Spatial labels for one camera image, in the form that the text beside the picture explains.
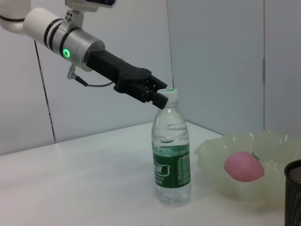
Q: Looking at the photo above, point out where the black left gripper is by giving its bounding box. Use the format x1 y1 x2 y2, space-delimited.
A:
85 48 170 110

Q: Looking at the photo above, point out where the clear green-label water bottle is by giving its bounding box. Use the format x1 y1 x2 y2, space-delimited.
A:
151 88 192 205

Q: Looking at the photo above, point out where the pink toy peach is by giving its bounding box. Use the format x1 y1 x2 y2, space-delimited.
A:
223 152 265 183

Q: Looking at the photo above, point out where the translucent green fruit plate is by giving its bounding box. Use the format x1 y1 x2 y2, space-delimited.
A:
194 130 301 203

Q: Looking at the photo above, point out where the black mesh pen holder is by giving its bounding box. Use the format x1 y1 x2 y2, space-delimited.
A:
284 159 301 226

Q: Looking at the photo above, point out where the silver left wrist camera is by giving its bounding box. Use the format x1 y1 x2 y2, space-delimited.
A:
63 0 118 30

